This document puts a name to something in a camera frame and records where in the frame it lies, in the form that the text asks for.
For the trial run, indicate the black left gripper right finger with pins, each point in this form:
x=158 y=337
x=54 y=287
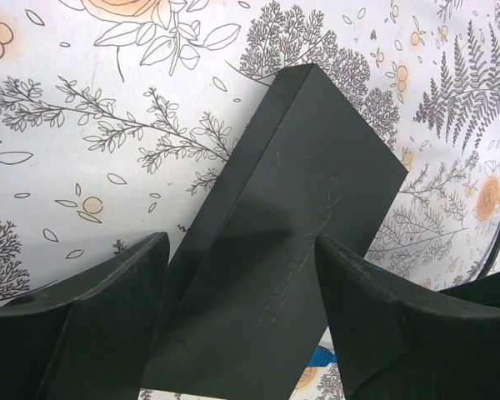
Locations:
x=395 y=339

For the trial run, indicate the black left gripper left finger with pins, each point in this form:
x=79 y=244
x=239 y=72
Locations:
x=86 y=337

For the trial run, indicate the black network switch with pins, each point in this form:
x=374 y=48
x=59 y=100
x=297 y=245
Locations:
x=243 y=312

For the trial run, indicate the floral table mat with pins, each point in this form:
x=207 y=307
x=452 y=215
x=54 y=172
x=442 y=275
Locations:
x=117 y=118

